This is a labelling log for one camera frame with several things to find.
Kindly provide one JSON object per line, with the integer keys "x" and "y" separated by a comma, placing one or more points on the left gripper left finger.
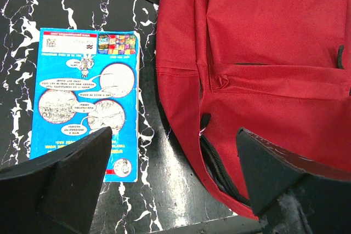
{"x": 56, "y": 192}

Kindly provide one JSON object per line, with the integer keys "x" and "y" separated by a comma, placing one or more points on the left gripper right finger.
{"x": 272, "y": 173}

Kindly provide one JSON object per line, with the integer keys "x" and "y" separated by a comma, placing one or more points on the red student backpack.
{"x": 279, "y": 68}

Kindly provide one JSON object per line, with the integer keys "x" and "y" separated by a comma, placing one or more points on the blue comic paperback book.
{"x": 87, "y": 80}

